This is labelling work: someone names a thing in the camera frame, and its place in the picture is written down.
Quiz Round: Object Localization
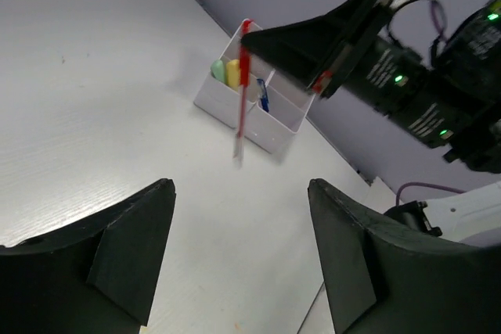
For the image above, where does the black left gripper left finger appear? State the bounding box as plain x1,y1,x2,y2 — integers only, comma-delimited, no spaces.
1,178,176,334

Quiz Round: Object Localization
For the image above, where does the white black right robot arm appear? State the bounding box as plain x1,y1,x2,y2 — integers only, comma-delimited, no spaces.
240,0,500,174

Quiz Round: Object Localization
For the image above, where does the green highlighter pen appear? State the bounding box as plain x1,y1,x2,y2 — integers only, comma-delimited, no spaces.
211,59,226,84

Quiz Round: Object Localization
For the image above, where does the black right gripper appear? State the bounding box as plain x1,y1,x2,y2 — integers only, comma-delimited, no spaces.
241,0,393,98

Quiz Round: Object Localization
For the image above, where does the white divided organizer box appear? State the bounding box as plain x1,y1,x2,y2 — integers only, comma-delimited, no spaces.
193,17,316,155

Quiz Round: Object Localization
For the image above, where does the red gel pen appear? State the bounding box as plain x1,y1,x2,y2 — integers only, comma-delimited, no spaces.
233,19,253,167

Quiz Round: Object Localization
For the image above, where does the yellow highlighter pen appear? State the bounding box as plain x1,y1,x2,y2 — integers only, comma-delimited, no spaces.
225,59,240,91

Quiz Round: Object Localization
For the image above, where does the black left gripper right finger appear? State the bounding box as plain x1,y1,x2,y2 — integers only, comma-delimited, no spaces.
308,179,500,333

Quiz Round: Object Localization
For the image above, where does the blue gel pen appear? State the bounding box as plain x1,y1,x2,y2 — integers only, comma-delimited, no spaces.
257,78,269,113

